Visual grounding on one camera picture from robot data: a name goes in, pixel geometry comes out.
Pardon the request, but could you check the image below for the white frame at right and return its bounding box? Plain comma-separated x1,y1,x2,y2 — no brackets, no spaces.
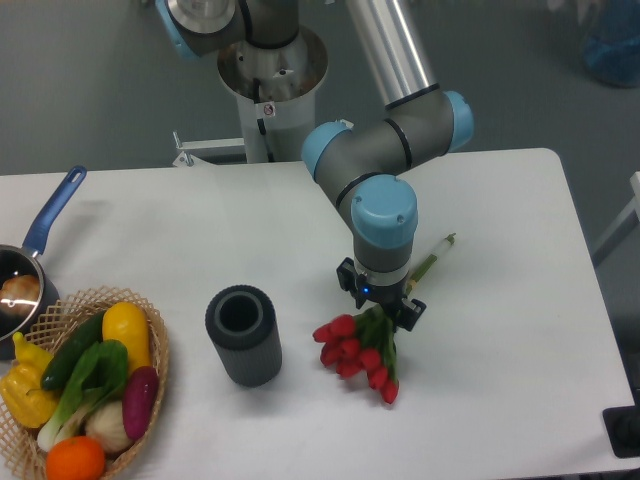
591,171,639,268

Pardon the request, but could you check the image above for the brown bread roll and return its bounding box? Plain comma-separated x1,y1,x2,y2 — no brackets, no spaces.
1,274,40,318

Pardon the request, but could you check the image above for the white metal base frame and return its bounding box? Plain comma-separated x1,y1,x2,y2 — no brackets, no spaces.
172,118,354,168

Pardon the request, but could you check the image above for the purple sweet potato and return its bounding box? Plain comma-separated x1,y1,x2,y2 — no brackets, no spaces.
122,366,159,441

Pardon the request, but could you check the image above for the green cucumber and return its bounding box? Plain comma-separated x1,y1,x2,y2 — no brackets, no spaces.
41,310,106,391

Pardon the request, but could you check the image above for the dark grey ribbed vase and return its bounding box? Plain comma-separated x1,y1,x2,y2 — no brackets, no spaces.
205,285,282,387

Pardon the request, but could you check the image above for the blue handled saucepan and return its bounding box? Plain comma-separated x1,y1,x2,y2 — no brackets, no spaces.
1,165,87,361

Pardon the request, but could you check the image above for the yellow bell pepper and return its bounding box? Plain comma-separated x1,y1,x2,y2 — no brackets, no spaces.
1,332,60,429

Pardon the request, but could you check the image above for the black device at edge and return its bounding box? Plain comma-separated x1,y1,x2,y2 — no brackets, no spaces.
602,406,639,458

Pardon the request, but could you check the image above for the red tulip bouquet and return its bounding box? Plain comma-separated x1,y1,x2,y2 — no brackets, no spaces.
312,231,458,406

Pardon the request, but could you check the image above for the orange fruit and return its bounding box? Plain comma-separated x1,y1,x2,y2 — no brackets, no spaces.
45,436,106,480

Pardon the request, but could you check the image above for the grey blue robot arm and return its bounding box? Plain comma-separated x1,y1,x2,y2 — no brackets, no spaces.
156,1,474,330

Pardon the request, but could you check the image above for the woven wicker basket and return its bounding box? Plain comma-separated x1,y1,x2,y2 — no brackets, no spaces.
1,286,169,479

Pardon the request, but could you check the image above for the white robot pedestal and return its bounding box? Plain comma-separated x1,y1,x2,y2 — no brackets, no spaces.
217,26,328,163

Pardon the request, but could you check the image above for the yellow squash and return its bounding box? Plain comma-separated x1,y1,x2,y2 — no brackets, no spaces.
102,302,152,376

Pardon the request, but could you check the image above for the blue water jug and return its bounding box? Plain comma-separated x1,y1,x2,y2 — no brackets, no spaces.
581,0,639,88

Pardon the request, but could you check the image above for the beige garlic bulb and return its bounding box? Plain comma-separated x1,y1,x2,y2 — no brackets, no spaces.
84,400,133,455

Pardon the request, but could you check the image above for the green bok choy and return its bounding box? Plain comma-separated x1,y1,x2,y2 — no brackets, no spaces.
37,340,128,452

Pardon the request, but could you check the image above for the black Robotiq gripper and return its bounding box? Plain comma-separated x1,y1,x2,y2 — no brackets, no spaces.
336,257,427,332

